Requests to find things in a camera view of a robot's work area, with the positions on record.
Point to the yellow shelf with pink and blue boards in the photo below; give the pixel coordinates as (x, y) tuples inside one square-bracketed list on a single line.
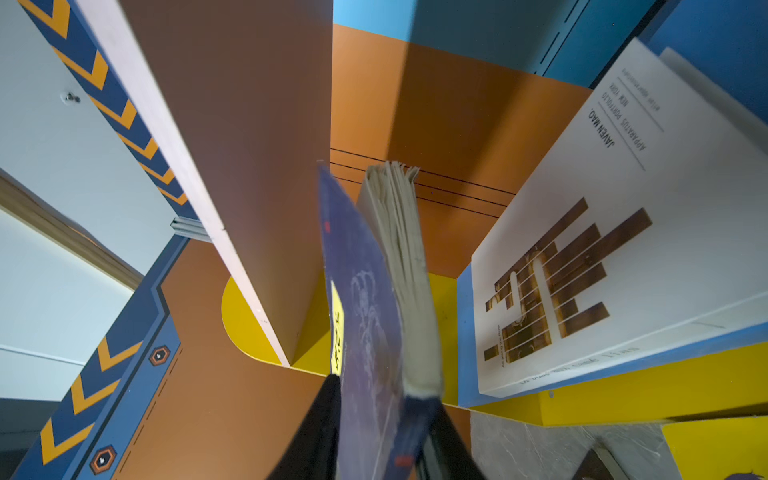
[(247, 100)]

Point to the dark blue book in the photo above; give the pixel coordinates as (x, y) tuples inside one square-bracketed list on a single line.
[(386, 347)]

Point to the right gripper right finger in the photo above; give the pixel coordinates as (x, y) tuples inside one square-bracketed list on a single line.
[(444, 455)]

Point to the yellow book with cartoon man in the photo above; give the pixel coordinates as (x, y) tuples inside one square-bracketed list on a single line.
[(728, 448)]

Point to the white book with brown bars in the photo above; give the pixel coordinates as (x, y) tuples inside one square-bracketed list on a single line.
[(643, 230)]

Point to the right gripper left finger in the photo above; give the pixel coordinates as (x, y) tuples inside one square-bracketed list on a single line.
[(312, 452)]

